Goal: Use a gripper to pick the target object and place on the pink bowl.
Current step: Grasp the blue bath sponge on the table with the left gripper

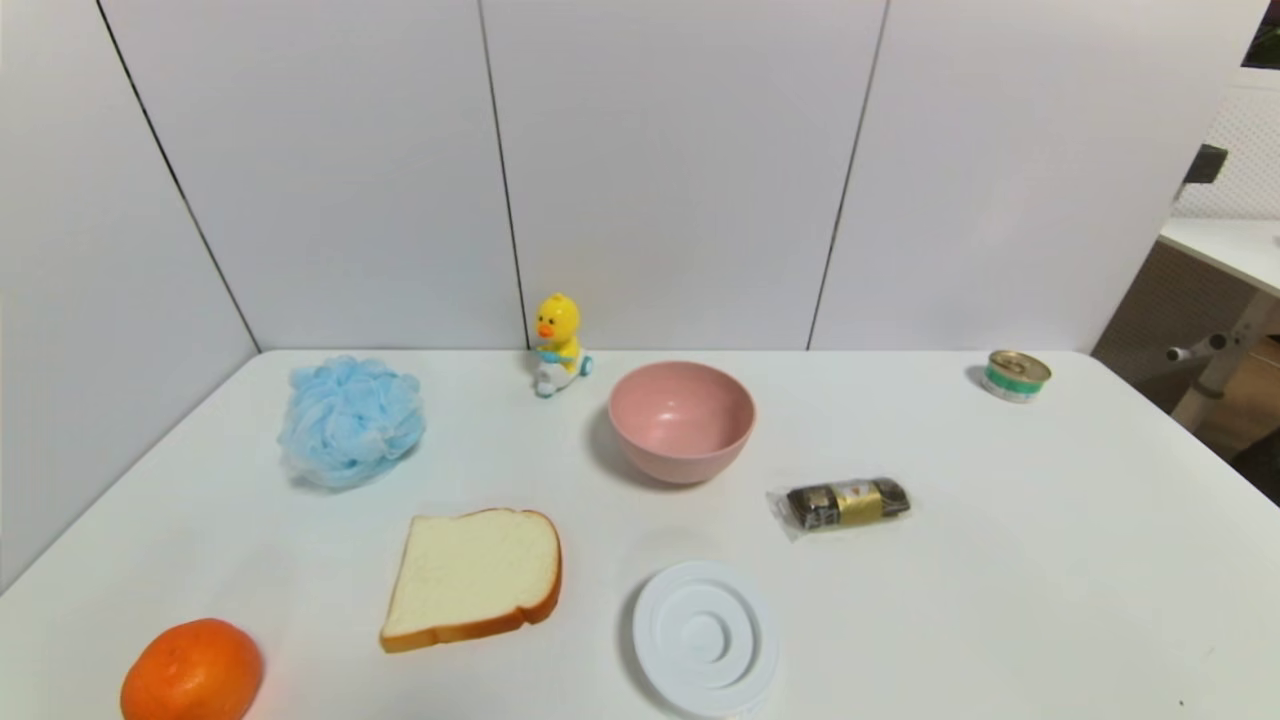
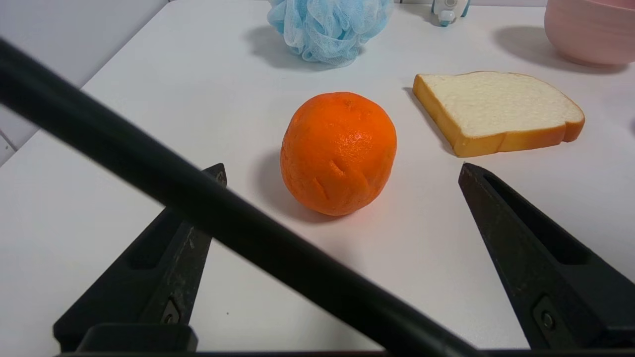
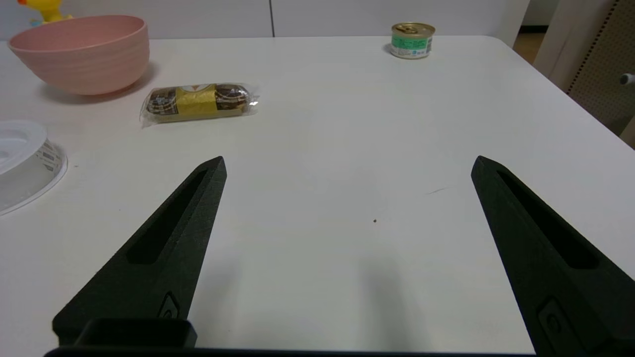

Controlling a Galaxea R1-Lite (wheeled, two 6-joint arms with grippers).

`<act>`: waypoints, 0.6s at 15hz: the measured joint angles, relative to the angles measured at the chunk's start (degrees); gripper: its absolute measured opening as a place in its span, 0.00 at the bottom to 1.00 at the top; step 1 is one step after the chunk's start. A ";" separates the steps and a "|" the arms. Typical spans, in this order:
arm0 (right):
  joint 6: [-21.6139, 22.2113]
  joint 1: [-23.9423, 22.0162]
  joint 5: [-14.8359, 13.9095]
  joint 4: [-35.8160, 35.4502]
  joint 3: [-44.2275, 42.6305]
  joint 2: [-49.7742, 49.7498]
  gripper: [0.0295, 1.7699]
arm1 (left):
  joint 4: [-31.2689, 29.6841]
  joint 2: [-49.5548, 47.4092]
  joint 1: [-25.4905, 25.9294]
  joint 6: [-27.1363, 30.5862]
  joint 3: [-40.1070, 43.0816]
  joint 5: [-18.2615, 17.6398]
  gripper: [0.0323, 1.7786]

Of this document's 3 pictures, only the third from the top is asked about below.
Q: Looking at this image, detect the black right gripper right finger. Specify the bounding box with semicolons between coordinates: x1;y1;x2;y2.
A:
471;156;635;356

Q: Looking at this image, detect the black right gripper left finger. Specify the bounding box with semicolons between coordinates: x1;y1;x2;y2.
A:
53;157;227;346

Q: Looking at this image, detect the pink bowl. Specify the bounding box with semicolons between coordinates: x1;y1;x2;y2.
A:
8;15;150;96

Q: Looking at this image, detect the wrapped chocolate snack bar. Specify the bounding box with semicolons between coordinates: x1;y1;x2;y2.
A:
140;83;259;128

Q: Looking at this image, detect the white round plastic lid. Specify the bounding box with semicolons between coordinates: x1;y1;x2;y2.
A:
0;120;68;216

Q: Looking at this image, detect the brown perforated panel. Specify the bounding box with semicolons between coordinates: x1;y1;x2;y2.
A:
568;0;635;135

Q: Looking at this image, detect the green labelled tin can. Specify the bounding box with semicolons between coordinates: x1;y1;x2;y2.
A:
390;22;436;60

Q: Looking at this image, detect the yellow duck toy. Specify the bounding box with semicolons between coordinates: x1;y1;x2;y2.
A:
17;0;74;26

